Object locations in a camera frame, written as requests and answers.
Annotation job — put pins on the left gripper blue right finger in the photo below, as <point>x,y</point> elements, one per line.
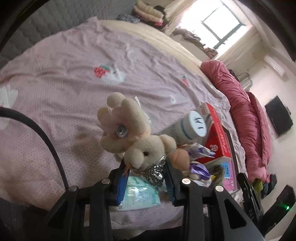
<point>173,178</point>

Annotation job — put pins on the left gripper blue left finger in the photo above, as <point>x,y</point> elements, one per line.
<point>119,178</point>

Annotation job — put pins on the green wet wipes pack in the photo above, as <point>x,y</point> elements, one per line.
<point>139,195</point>

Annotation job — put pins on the purple white snack packet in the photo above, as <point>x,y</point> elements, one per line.
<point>197,151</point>

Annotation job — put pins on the cream bunny plush keychain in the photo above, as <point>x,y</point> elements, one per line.
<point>127,131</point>

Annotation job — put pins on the leopard print scrunchie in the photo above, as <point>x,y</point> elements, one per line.
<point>217,173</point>

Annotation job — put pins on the peach makeup sponge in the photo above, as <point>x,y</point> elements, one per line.
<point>180,159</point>

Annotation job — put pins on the dark shallow tray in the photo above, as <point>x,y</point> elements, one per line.
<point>233,159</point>

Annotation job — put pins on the pink book in tray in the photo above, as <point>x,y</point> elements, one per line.
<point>210,162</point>

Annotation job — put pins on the white cylindrical bottle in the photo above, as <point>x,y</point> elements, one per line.
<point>192,128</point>

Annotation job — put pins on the red tissue pack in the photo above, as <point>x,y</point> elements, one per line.
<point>215,139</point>

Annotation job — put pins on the pink folded quilt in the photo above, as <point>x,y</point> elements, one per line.
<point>249,119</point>

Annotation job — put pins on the lilac strawberry bedsheet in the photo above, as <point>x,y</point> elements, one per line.
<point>54,83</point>

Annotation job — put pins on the cream curtain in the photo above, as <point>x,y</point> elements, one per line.
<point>241,47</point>

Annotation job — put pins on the window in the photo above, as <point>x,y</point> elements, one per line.
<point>218,23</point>

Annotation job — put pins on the stack of folded clothes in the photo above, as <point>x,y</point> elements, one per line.
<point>154,16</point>

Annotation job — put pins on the grey quilted headboard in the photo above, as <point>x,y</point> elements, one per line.
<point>24,23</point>

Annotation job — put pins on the black wall television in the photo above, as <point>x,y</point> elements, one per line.
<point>279,115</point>

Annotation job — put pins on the wall air conditioner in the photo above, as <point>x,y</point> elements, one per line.
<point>274,65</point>

